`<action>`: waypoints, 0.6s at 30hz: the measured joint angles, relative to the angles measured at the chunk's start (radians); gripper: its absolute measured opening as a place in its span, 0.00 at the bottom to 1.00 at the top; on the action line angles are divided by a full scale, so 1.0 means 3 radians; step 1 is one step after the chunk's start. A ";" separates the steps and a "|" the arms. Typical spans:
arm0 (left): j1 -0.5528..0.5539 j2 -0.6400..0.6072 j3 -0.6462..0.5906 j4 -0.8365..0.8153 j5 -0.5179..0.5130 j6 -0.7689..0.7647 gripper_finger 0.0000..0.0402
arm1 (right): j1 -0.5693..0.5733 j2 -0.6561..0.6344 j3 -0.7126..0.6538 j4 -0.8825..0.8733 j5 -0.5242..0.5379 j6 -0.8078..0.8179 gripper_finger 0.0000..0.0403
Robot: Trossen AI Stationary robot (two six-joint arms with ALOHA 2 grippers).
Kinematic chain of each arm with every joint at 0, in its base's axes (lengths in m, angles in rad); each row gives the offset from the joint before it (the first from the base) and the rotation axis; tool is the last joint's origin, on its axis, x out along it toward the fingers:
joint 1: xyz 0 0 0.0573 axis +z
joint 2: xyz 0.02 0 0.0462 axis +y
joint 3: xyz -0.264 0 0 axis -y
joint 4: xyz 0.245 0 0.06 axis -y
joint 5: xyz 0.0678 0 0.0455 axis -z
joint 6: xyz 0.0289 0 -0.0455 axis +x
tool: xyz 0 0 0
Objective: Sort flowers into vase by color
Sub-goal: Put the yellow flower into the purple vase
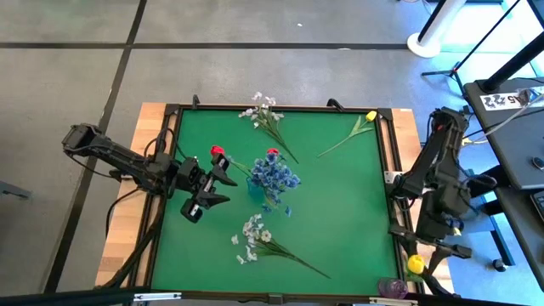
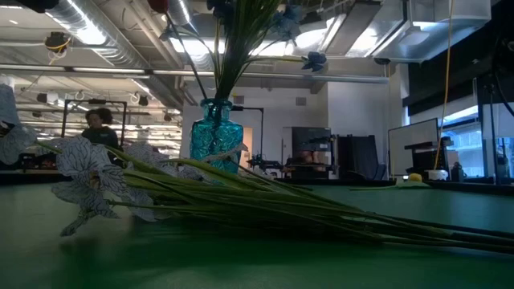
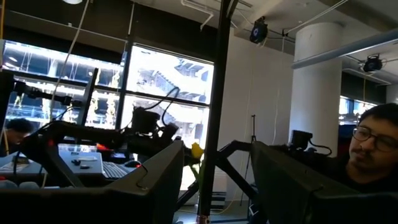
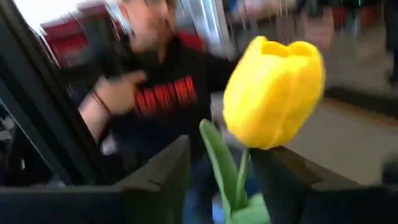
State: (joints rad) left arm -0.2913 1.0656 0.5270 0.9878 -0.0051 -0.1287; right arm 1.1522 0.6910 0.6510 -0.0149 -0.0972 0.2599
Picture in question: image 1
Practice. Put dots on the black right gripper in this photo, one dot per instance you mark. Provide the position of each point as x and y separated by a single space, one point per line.
442 221

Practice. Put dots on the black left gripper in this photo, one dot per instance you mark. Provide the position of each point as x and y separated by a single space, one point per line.
193 178

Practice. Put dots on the yellow artificial tulip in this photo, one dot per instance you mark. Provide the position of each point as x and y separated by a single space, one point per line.
371 115
415 264

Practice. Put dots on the red artificial tulip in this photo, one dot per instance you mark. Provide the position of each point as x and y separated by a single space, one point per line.
273 151
217 150

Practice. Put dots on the white artificial flower bunch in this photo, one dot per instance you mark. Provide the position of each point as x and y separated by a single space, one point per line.
265 119
255 234

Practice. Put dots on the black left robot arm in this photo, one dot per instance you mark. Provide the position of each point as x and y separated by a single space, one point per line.
119 157

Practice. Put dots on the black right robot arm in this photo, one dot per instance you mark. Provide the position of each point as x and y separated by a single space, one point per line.
442 170

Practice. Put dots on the teal glass vase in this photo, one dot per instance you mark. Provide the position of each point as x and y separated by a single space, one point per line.
254 191

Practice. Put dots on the purple flower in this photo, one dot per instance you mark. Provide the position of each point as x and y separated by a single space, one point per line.
393 288

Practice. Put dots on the black chair caster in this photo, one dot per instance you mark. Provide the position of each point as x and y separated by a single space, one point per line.
499 265

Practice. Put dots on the black desk foot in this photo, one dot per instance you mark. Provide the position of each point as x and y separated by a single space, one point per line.
503 242

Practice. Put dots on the dark grey side desk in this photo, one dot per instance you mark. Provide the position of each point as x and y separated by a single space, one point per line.
523 229

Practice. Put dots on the green table mat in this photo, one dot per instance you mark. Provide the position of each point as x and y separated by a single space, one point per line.
331 221

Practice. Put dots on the black keyboard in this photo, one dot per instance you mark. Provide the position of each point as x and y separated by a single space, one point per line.
539 206

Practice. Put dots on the black computer mouse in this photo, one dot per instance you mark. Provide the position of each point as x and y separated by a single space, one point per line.
538 162

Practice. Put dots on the white printed paper tag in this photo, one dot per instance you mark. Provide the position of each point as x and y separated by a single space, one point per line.
497 102

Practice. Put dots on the thin black tripod stand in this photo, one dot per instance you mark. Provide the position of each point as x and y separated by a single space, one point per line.
457 70

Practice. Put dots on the grey chair leg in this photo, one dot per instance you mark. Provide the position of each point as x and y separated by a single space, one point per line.
15 191

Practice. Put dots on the thick black diagonal bar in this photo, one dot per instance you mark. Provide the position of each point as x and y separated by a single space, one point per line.
514 64

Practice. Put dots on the aluminium bracket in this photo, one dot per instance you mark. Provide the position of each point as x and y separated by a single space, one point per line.
393 302
157 296

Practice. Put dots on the black frame clamp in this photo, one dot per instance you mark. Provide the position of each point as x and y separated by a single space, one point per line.
336 103
196 101

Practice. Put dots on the black table frame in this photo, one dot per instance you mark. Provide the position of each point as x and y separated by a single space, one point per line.
297 107

